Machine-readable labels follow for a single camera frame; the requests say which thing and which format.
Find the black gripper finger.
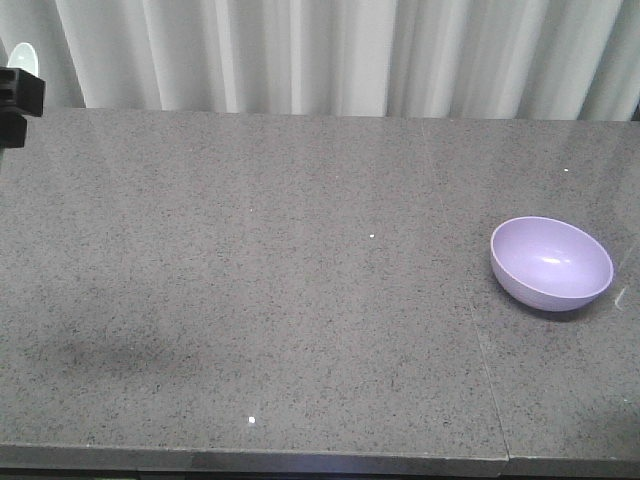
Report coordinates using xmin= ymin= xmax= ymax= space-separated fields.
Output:
xmin=0 ymin=112 xmax=27 ymax=148
xmin=0 ymin=67 xmax=45 ymax=117

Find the mint green plastic spoon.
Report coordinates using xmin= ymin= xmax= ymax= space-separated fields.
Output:
xmin=7 ymin=42 xmax=39 ymax=77

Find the purple plastic bowl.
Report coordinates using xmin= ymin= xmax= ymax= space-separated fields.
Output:
xmin=490 ymin=216 xmax=615 ymax=312

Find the white pleated curtain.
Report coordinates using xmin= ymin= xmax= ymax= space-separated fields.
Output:
xmin=1 ymin=1 xmax=639 ymax=121

